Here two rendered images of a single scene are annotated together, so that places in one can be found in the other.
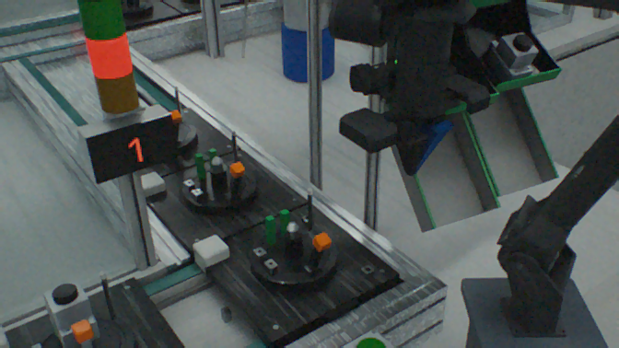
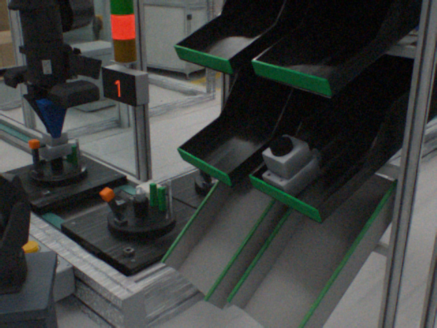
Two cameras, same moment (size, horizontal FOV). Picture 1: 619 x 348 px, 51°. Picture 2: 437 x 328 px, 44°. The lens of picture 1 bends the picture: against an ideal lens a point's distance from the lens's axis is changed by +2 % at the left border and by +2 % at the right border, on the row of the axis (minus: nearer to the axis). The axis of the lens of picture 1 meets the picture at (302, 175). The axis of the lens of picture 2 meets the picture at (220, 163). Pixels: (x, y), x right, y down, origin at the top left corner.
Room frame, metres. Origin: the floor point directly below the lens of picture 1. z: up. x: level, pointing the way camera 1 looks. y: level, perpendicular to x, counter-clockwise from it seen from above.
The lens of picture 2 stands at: (0.75, -0.97, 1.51)
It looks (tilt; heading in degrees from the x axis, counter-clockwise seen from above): 23 degrees down; 78
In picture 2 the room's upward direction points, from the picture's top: straight up
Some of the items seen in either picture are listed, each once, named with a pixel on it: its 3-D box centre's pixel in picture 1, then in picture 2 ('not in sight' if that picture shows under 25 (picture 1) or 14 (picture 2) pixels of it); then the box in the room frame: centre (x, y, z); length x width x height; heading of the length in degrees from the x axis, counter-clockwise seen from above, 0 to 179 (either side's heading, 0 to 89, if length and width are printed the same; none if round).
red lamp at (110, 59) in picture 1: (110, 53); (123, 26); (0.79, 0.24, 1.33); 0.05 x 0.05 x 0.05
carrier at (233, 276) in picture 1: (293, 241); (141, 204); (0.79, 0.02, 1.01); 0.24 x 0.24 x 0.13; 34
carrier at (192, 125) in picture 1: (161, 124); not in sight; (1.20, 0.29, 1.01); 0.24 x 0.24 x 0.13; 34
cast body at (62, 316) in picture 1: (67, 307); (58, 140); (0.62, 0.31, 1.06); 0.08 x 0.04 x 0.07; 34
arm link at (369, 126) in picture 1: (418, 88); (46, 66); (0.66, -0.13, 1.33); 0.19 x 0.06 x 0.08; 124
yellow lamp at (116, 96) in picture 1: (117, 88); (124, 49); (0.79, 0.24, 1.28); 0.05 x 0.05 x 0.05
